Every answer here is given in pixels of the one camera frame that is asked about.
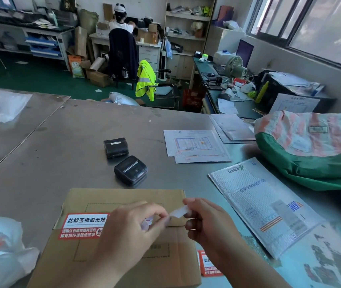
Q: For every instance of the person's right hand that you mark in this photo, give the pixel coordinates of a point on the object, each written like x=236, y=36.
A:
x=215, y=233

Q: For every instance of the person's left hand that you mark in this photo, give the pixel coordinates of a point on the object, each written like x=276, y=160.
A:
x=125, y=239

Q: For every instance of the person's left thumb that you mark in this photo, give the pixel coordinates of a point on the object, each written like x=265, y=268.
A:
x=158, y=227

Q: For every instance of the person's right thumb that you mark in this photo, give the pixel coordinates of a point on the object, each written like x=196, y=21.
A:
x=192, y=226

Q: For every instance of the small white label strip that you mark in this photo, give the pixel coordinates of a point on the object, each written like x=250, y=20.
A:
x=178, y=212

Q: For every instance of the person's right forearm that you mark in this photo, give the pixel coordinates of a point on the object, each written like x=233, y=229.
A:
x=248, y=269

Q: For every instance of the person's left forearm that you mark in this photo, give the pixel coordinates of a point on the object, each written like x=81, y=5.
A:
x=101, y=275

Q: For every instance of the small red white seal sticker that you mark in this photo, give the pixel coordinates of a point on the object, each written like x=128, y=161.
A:
x=208, y=265

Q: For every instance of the black rounded label printer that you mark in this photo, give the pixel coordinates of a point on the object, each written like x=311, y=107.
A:
x=130, y=170

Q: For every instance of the brown cardboard box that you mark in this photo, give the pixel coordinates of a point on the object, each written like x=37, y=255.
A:
x=98, y=260

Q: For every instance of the white paper sheet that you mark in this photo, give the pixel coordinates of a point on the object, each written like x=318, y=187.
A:
x=206, y=158

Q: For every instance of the white bubble mailer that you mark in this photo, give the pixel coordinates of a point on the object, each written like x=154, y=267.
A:
x=263, y=203

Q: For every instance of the large red white seal sticker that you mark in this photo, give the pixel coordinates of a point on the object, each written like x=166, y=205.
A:
x=82, y=226

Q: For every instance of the printed white form sheet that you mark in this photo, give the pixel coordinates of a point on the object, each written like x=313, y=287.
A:
x=193, y=143

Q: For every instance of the black boxy label printer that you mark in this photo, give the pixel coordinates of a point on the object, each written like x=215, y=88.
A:
x=115, y=147

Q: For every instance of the grey paper sheets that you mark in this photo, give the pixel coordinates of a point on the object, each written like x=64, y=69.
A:
x=233, y=127

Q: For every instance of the red plastic crate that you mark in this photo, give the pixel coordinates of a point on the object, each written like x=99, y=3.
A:
x=193, y=100

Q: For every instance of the green topped desk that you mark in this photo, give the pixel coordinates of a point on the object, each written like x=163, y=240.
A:
x=242, y=107

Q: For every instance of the white wrapped parcel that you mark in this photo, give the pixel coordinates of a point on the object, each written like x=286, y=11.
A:
x=122, y=99

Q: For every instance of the black office chair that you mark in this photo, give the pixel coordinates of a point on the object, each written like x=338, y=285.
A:
x=167, y=89

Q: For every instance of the striped woven sack green base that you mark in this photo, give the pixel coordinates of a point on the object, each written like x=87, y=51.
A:
x=314, y=152

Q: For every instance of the yellow reflective safety vest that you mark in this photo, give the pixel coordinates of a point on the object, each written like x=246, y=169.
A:
x=145, y=79

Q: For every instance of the yellow green bottle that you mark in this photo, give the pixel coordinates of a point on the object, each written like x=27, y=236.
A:
x=262, y=92

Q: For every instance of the black keyboard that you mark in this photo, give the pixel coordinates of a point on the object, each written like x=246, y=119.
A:
x=219, y=69

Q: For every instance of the small brown cardboard carton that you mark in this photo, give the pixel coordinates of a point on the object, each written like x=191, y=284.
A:
x=100, y=78

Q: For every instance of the white printed document sheet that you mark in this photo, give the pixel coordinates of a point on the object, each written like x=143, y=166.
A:
x=295, y=103

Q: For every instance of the black office printer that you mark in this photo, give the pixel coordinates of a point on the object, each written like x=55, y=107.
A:
x=278, y=89

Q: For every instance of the white desk fan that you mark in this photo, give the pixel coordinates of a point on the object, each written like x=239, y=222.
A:
x=235, y=67

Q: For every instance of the white office desk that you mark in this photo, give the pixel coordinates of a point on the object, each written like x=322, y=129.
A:
x=149, y=53

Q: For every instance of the chair with dark jacket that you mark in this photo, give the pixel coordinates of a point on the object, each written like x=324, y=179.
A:
x=123, y=53

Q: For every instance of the orange printed bag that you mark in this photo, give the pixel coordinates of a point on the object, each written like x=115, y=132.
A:
x=76, y=67

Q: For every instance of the dark computer monitor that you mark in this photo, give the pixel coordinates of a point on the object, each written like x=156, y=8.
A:
x=244, y=52

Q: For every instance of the wooden shelf unit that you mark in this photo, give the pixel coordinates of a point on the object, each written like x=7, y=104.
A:
x=185, y=38

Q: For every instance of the white cabinet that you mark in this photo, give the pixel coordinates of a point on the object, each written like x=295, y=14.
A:
x=223, y=40

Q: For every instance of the brown carton on desk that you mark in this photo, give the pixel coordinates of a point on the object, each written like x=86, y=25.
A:
x=148, y=34

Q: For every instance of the clear plastic bag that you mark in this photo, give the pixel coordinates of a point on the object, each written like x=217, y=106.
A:
x=1, y=106

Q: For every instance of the workbench with blue bins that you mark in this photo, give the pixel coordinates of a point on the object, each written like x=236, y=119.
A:
x=44, y=41

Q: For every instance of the window with dark frame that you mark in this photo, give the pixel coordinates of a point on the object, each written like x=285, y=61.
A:
x=314, y=23

